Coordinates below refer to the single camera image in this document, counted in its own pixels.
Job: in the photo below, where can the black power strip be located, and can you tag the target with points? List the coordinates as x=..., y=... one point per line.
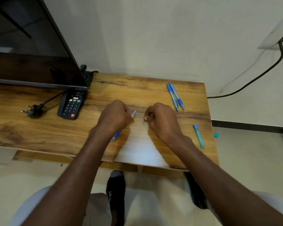
x=87, y=76

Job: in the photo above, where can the person's left grey trouser leg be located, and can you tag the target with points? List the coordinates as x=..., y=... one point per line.
x=96, y=209

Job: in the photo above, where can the person's left hand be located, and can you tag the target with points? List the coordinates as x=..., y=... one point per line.
x=113, y=117

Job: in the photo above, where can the white wall socket panel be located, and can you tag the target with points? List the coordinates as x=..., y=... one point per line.
x=276, y=35

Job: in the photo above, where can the person's grey trouser leg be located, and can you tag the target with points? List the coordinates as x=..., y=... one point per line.
x=278, y=202
x=96, y=209

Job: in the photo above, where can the person's right hand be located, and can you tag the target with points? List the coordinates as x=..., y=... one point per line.
x=165, y=122

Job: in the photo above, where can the person's right grey trouser leg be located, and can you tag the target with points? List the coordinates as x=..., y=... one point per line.
x=278, y=202

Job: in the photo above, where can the teal lead refill tube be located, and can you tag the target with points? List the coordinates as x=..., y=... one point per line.
x=199, y=136

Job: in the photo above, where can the person's left black sock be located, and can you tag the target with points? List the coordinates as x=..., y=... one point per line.
x=115, y=197

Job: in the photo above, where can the person's black sock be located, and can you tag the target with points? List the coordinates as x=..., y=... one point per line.
x=115, y=197
x=198, y=195

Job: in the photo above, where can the person's left forearm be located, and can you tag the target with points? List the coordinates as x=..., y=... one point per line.
x=73, y=181

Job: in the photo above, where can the black television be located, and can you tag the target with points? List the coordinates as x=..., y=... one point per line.
x=33, y=56

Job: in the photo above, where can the person's right black sock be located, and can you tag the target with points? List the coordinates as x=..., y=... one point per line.
x=198, y=195

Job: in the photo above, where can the person's right forearm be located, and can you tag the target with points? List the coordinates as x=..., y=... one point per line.
x=221, y=185

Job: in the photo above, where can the black remote control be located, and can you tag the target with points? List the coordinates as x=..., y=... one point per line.
x=72, y=107

